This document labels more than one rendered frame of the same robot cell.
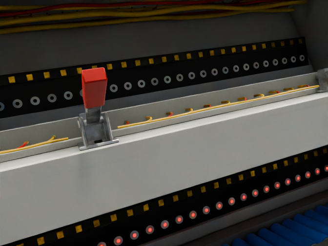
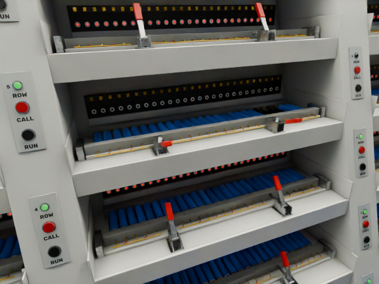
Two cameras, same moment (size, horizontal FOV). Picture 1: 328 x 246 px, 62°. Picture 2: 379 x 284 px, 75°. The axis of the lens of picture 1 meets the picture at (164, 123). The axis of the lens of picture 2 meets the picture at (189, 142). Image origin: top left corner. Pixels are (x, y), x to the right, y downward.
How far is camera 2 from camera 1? 29 cm
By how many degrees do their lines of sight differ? 18
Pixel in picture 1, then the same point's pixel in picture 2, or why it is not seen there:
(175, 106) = (193, 132)
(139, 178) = (176, 167)
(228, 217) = (212, 175)
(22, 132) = (129, 141)
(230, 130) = (213, 151)
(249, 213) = (224, 174)
